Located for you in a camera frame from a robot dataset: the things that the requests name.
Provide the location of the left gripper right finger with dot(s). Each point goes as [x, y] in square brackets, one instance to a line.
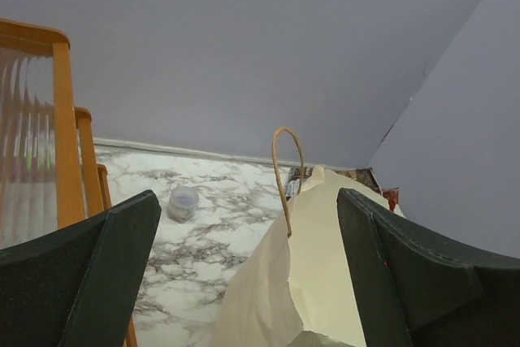
[415, 287]

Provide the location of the beige paper bag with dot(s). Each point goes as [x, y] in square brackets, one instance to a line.
[295, 289]

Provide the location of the small clear plastic cup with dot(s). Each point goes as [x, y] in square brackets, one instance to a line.
[182, 204]

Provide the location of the red snack packet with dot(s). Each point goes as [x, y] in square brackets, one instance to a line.
[392, 195]

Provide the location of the brown snack packet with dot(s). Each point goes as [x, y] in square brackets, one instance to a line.
[364, 176]

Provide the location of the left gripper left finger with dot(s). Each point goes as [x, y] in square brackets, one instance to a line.
[78, 286]

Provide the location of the wooden tiered display rack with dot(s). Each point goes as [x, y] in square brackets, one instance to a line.
[50, 178]

